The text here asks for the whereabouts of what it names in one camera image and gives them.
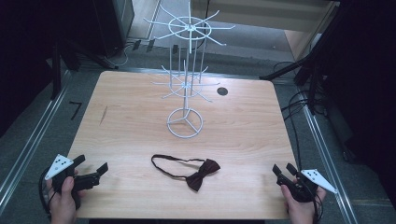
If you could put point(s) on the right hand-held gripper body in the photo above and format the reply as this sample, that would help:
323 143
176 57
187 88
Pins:
317 179

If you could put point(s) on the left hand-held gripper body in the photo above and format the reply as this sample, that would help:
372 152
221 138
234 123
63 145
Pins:
59 165

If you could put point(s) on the dark maroon bow tie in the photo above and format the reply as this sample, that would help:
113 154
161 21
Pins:
199 179

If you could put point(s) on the person's right hand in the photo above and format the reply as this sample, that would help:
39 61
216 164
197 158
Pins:
299 211

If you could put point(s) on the person's left hand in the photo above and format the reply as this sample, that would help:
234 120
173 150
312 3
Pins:
63 202

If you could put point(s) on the black metal stand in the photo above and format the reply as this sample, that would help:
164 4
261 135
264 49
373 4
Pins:
56 71
312 74

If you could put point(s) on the round dark table grommet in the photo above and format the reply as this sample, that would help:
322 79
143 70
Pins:
222 91

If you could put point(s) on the dark cabinet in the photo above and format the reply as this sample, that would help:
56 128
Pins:
113 25

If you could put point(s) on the metal floor rail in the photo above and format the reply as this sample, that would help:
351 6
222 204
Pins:
327 161
31 141

